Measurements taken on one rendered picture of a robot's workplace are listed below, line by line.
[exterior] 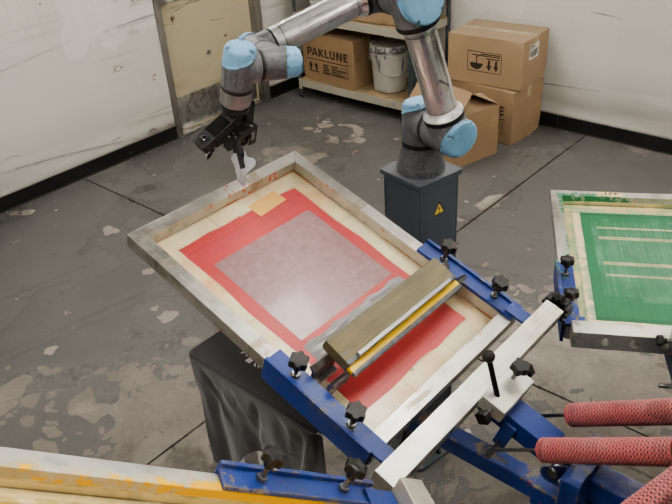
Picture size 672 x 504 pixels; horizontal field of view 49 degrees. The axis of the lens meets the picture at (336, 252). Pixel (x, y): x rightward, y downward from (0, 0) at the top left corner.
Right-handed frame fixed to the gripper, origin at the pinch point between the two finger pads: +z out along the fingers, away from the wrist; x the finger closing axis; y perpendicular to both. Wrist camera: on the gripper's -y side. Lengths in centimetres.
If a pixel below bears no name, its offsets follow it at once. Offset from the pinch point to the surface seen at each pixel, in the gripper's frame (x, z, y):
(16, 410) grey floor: 86, 173, -29
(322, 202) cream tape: -16.3, 10.5, 23.0
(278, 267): -26.4, 11.0, -4.4
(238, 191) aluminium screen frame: -2.1, 6.8, 4.2
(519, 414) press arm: -93, 5, 0
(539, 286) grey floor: -44, 132, 189
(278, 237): -18.8, 10.7, 3.2
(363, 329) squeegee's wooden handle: -57, 2, -11
